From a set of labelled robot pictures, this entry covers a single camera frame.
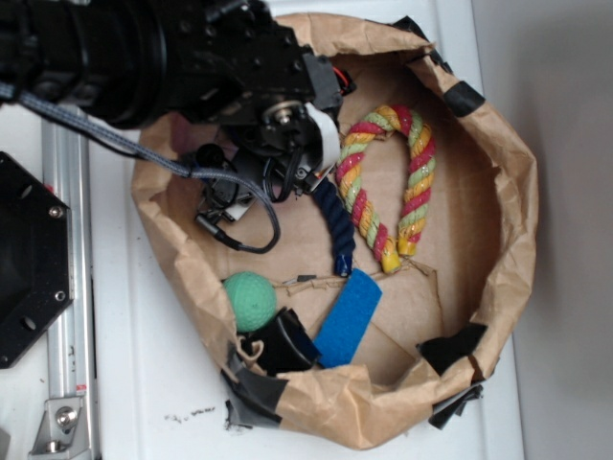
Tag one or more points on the green dimpled ball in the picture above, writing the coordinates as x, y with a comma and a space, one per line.
253, 300

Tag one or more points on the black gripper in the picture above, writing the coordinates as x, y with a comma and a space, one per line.
231, 63

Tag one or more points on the metal corner bracket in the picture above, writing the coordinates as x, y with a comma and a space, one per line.
63, 432

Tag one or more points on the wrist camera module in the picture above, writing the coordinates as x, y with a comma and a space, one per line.
223, 199

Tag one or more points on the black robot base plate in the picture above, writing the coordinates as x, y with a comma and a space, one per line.
35, 264

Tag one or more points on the blue sponge strip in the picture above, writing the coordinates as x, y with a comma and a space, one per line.
344, 327

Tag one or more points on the brown paper bag basket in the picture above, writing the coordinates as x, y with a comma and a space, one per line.
466, 265

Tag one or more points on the black plastic block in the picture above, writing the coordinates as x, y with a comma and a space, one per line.
282, 345

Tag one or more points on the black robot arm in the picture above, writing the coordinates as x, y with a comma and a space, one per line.
128, 63

